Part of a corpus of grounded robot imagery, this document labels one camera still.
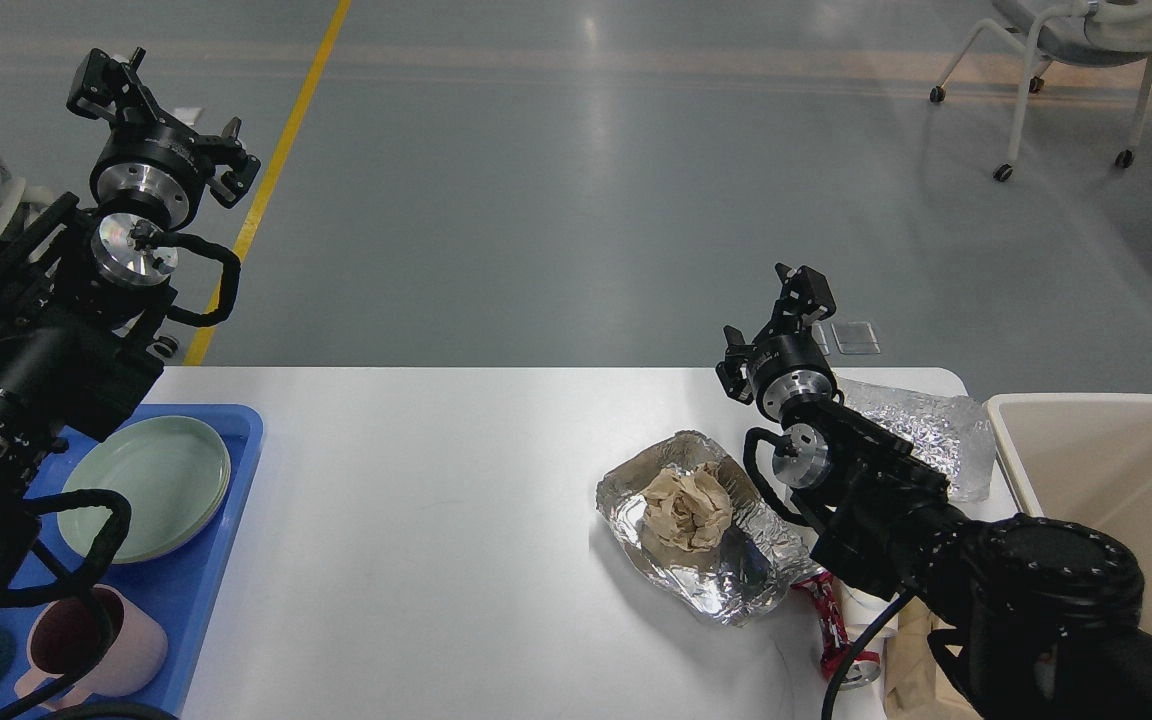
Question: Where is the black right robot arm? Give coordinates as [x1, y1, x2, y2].
[717, 264, 1152, 719]

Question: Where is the red snack wrapper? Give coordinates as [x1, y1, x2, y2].
[791, 570, 881, 691]

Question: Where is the brown paper bag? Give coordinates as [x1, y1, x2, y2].
[882, 600, 980, 719]

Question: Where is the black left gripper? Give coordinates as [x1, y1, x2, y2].
[67, 47, 262, 232]

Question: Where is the blue plastic tray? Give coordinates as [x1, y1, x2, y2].
[0, 404, 264, 717]

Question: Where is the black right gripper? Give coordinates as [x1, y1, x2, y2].
[717, 263, 838, 419]

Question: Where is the crumpled aluminium foil tray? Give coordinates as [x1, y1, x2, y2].
[596, 430, 823, 626]

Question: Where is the grey office chair right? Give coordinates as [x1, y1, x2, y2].
[929, 1, 1152, 183]

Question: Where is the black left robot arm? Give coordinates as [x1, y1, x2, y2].
[0, 47, 262, 660]

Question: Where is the crumpled brown paper ball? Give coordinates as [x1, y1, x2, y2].
[641, 461, 733, 553]

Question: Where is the white office chair left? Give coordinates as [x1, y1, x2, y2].
[0, 179, 179, 361]

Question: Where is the pink mug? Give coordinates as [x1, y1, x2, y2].
[14, 584, 168, 710]

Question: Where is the mint green plate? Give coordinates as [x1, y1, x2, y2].
[63, 415, 230, 564]

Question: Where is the crumpled clear plastic container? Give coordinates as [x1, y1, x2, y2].
[838, 379, 996, 502]

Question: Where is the beige plastic bin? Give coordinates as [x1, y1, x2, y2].
[986, 393, 1152, 634]

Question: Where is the white paper cup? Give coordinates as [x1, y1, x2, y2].
[833, 579, 899, 691]

